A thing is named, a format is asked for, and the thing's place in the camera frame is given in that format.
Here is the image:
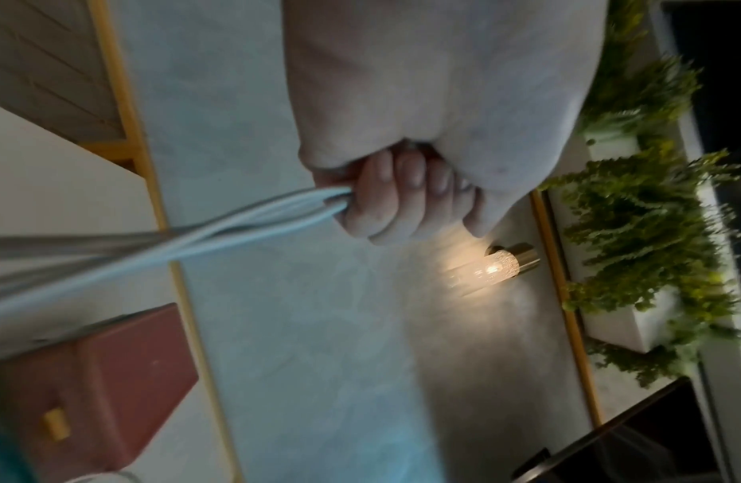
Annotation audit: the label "person's left hand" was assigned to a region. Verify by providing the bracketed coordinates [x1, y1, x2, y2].
[283, 0, 607, 247]

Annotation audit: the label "pink and green drawer box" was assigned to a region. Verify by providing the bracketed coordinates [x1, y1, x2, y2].
[0, 302, 201, 480]

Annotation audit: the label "green plants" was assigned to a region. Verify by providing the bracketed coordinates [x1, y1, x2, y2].
[540, 0, 741, 388]

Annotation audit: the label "white planter box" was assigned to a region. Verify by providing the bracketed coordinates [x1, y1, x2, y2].
[548, 127, 700, 356]

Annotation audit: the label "yellow mesh fence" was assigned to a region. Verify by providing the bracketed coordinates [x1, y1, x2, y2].
[0, 0, 246, 483]

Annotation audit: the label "white table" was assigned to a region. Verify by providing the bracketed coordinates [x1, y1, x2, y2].
[0, 100, 240, 483]

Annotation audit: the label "glass wall lamp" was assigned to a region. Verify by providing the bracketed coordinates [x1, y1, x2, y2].
[447, 243, 542, 298]

